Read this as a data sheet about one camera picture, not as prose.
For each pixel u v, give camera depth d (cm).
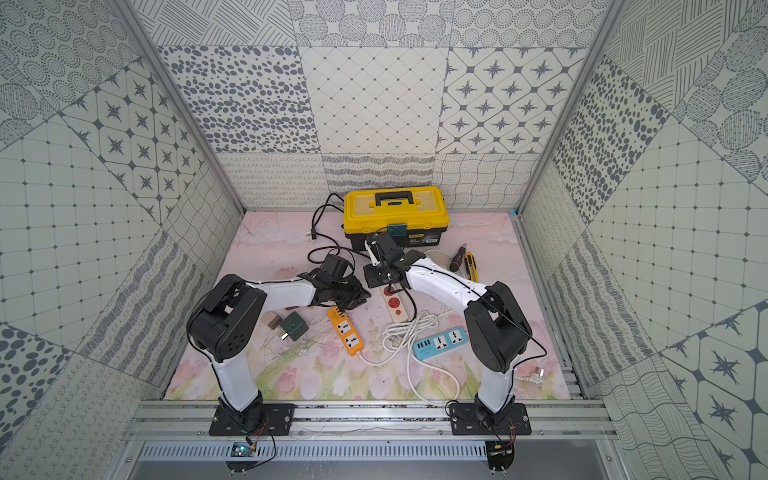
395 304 93
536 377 78
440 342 84
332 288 78
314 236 111
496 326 48
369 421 76
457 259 103
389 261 68
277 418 74
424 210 98
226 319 50
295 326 85
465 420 74
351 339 86
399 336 86
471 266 103
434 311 93
